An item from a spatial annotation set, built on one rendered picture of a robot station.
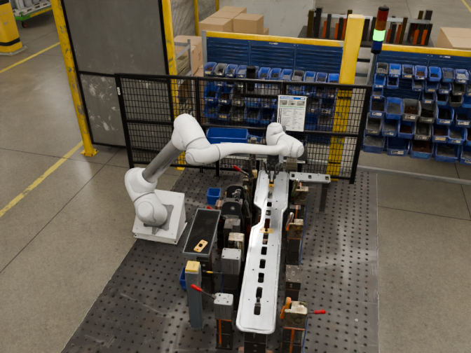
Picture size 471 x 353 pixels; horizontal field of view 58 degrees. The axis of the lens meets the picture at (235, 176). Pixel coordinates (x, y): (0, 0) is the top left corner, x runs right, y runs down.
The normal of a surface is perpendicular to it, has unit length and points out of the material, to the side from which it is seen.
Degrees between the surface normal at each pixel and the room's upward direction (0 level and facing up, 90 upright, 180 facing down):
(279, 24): 90
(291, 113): 90
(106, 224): 0
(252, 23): 90
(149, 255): 0
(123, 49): 92
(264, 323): 0
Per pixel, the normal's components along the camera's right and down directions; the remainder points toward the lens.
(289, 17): -0.25, 0.54
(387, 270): 0.00, -0.83
